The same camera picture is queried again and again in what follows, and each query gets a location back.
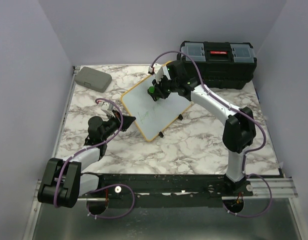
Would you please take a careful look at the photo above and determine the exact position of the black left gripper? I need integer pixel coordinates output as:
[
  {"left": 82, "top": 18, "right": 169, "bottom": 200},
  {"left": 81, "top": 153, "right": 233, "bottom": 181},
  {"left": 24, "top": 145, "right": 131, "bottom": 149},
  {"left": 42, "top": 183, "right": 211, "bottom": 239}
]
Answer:
[{"left": 101, "top": 110, "right": 136, "bottom": 141}]

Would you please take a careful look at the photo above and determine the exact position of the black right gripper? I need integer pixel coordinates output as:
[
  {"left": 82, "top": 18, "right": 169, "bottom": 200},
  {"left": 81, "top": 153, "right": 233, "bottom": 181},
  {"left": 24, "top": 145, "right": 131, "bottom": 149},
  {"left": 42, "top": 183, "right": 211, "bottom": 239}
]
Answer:
[{"left": 151, "top": 74, "right": 177, "bottom": 101}]

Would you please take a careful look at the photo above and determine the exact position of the green whiteboard eraser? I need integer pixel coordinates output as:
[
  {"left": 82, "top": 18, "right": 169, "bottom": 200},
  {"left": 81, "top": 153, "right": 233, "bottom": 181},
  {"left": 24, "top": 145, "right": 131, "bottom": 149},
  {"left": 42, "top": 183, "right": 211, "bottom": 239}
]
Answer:
[{"left": 147, "top": 86, "right": 155, "bottom": 94}]

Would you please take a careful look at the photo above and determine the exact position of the yellow framed whiteboard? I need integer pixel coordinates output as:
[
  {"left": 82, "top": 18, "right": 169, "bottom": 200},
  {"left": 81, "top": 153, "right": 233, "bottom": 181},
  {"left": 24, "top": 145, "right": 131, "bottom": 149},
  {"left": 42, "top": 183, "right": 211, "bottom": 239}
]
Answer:
[{"left": 120, "top": 74, "right": 192, "bottom": 142}]

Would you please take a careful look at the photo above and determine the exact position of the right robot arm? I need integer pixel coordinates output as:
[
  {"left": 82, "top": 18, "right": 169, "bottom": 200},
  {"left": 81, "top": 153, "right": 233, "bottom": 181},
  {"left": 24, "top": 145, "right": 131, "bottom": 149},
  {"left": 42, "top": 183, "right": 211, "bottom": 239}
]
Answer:
[{"left": 147, "top": 60, "right": 256, "bottom": 196}]

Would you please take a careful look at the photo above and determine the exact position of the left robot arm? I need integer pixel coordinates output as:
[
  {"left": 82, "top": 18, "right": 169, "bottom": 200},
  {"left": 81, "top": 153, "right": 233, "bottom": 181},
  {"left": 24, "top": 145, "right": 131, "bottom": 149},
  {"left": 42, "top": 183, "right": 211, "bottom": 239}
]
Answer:
[{"left": 37, "top": 110, "right": 136, "bottom": 208}]

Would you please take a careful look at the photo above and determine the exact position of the grey plastic case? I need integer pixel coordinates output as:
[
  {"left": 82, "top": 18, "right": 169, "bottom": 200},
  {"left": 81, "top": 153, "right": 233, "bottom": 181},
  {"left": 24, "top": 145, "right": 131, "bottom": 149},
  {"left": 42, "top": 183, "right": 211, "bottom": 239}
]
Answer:
[{"left": 74, "top": 66, "right": 112, "bottom": 93}]

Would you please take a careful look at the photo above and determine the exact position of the black plastic toolbox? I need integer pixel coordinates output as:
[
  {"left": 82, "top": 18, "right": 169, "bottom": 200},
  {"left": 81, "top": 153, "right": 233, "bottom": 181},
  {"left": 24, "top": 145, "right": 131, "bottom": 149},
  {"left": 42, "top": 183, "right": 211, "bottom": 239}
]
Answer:
[{"left": 177, "top": 41, "right": 257, "bottom": 90}]

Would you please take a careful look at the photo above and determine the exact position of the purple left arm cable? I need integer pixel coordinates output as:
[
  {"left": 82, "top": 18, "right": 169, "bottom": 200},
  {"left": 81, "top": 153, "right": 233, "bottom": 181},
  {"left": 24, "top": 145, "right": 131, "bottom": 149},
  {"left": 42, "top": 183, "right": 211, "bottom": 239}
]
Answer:
[{"left": 55, "top": 98, "right": 136, "bottom": 220}]

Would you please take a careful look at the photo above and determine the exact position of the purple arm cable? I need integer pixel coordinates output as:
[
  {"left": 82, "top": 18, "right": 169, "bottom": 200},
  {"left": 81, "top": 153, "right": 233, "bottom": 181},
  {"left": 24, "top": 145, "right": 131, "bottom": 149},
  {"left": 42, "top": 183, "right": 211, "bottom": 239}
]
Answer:
[
  {"left": 148, "top": 50, "right": 273, "bottom": 218},
  {"left": 55, "top": 98, "right": 136, "bottom": 220}
]

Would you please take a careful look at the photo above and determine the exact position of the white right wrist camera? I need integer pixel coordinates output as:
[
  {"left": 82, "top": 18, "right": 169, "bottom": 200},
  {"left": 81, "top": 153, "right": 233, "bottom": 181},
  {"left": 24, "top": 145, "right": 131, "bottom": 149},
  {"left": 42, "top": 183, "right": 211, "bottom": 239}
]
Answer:
[{"left": 148, "top": 63, "right": 166, "bottom": 85}]

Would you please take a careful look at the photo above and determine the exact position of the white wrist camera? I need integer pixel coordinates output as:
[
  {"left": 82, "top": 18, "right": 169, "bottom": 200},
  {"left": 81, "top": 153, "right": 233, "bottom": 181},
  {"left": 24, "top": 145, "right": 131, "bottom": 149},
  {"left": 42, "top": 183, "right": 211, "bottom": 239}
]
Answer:
[
  {"left": 100, "top": 101, "right": 114, "bottom": 117},
  {"left": 148, "top": 63, "right": 166, "bottom": 85}
]

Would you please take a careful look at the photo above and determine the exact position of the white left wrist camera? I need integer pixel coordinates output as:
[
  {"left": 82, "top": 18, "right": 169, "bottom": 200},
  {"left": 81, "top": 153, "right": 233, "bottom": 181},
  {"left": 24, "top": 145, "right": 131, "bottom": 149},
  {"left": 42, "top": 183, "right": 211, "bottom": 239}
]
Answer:
[{"left": 100, "top": 101, "right": 114, "bottom": 117}]

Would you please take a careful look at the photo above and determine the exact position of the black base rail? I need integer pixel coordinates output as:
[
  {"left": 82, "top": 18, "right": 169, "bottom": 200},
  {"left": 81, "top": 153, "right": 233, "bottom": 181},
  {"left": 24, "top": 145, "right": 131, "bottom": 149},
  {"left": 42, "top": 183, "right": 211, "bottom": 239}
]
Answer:
[{"left": 78, "top": 172, "right": 253, "bottom": 209}]

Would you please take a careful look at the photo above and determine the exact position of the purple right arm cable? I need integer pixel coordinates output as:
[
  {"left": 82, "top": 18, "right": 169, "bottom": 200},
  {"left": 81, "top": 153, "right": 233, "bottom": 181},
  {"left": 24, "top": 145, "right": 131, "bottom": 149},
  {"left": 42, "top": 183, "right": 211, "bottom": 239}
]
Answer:
[{"left": 148, "top": 50, "right": 273, "bottom": 218}]

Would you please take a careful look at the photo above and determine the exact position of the aluminium frame rail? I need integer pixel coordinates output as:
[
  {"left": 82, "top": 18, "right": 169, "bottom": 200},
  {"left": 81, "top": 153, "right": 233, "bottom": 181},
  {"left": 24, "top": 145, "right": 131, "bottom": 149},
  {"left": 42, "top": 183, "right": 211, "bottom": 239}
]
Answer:
[{"left": 23, "top": 66, "right": 81, "bottom": 240}]

